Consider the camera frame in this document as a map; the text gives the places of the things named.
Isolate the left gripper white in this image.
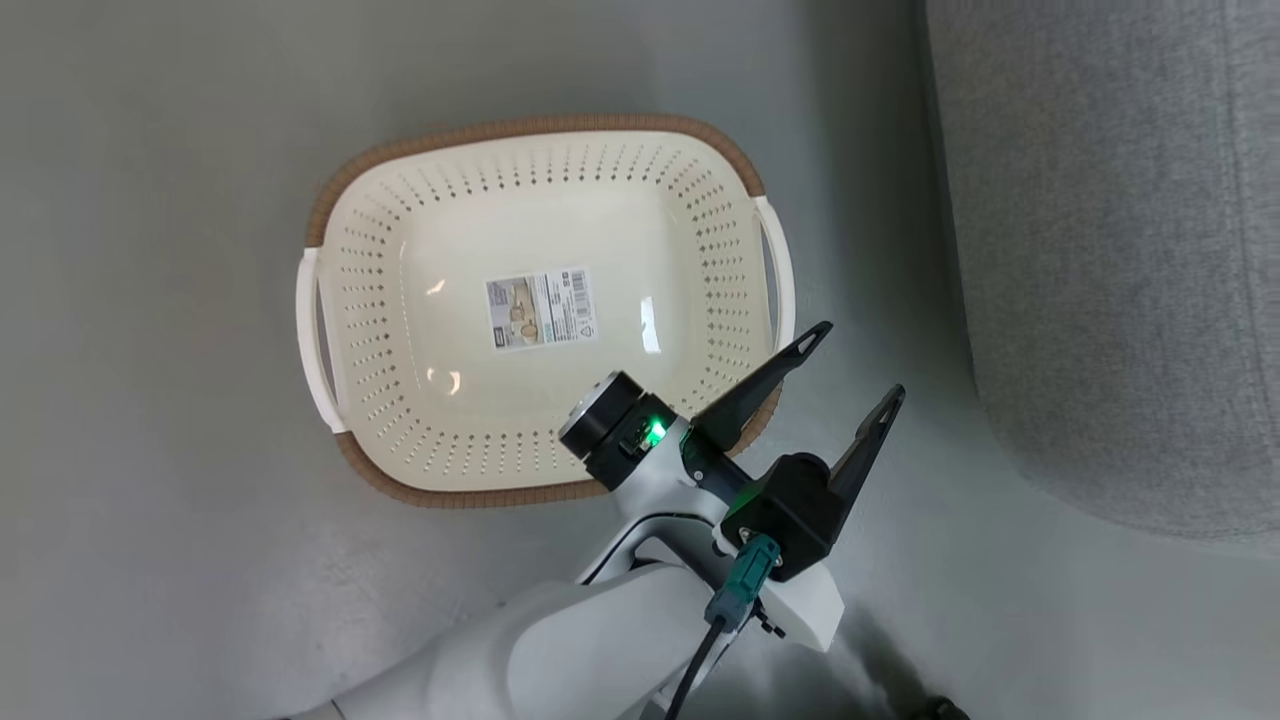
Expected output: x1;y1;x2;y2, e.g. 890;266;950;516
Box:
680;320;907;653

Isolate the paper product label sticker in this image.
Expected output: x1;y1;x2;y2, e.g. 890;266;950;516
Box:
485;266;599;353

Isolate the grey fabric sofa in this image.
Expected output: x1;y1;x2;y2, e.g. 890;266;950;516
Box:
922;0;1280;543

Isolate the black cable teal connector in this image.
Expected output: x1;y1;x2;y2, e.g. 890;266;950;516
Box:
662;533;783;720

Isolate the cream perforated laundry basket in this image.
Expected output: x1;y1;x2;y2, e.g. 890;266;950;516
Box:
295;113;798;509

